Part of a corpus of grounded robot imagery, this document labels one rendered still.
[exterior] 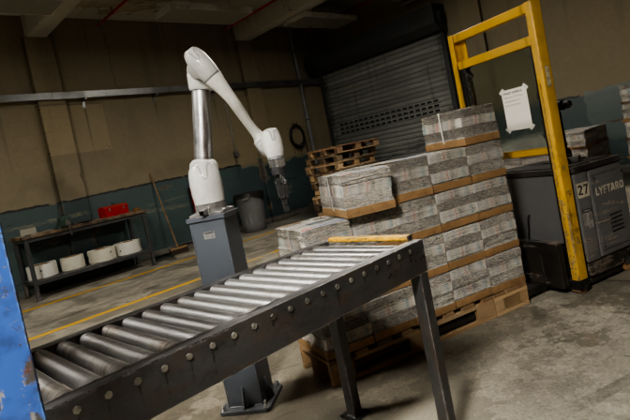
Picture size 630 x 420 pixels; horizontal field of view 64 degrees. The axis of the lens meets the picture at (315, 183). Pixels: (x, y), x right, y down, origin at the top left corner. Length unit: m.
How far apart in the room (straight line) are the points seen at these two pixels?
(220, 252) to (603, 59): 7.48
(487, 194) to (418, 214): 0.54
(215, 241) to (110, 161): 6.71
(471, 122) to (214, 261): 1.73
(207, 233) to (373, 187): 0.88
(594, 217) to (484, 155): 0.92
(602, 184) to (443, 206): 1.21
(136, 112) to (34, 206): 2.31
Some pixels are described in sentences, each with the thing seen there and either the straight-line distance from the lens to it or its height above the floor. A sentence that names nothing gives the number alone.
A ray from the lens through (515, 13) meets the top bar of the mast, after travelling 3.58.
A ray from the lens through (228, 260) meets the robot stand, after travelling 2.55.
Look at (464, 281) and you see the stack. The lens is 3.16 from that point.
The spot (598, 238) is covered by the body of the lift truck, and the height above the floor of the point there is 0.28.
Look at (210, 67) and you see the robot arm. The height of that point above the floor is 1.73.
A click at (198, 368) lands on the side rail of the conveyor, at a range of 1.32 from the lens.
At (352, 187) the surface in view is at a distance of 2.61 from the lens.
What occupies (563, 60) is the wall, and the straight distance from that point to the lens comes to 9.25.
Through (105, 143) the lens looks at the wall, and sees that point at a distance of 9.18.
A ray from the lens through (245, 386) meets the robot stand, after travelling 2.75.
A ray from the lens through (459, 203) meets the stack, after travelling 3.12.
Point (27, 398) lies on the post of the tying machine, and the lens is 0.97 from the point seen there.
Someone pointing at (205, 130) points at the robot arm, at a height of 1.43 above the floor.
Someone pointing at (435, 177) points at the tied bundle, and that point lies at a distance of 3.01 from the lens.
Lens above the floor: 1.18
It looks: 3 degrees down
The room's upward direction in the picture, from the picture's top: 11 degrees counter-clockwise
